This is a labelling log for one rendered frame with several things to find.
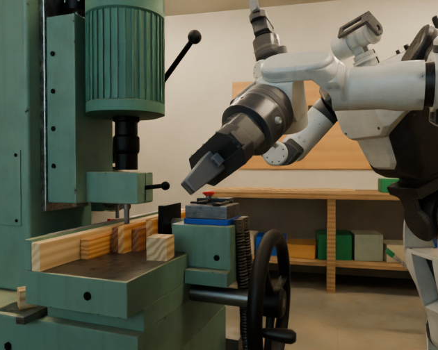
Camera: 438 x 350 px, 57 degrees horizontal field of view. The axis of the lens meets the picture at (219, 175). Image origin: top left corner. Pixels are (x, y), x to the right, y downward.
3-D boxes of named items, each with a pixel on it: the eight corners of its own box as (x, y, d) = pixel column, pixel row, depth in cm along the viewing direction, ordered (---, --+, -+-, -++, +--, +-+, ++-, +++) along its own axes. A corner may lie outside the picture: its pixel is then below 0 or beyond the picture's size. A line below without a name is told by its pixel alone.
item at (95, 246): (88, 260, 79) (88, 239, 79) (80, 259, 80) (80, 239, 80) (200, 222, 131) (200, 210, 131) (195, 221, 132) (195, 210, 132)
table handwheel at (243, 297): (295, 214, 92) (297, 331, 96) (213, 210, 99) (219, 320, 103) (263, 260, 65) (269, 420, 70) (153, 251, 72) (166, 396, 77)
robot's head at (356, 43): (352, 65, 111) (339, 35, 110) (386, 48, 103) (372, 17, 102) (340, 71, 107) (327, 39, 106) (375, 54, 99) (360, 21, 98)
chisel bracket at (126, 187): (137, 211, 88) (137, 172, 88) (84, 208, 93) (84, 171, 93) (154, 207, 95) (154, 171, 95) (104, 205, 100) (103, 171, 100)
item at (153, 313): (144, 332, 69) (144, 309, 69) (46, 316, 76) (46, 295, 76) (223, 273, 106) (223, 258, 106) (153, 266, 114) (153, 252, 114)
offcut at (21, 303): (34, 302, 84) (34, 285, 84) (37, 306, 81) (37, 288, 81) (17, 305, 82) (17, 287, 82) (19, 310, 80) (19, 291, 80)
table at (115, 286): (180, 329, 60) (180, 289, 60) (23, 304, 71) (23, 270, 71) (272, 249, 117) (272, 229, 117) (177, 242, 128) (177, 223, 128)
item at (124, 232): (124, 253, 85) (124, 226, 84) (117, 253, 85) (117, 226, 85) (175, 235, 107) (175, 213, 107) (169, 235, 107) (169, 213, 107)
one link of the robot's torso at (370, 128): (434, 146, 127) (390, 40, 124) (536, 139, 93) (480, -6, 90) (354, 187, 123) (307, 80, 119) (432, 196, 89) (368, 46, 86)
